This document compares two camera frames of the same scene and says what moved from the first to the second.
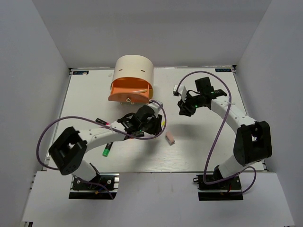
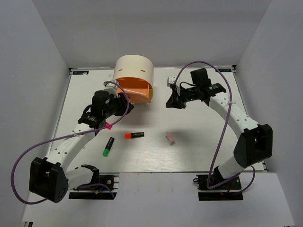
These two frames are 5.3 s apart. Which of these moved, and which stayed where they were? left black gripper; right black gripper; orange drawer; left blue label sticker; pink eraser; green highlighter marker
Moved: right black gripper; left black gripper
Stayed: pink eraser; left blue label sticker; orange drawer; green highlighter marker
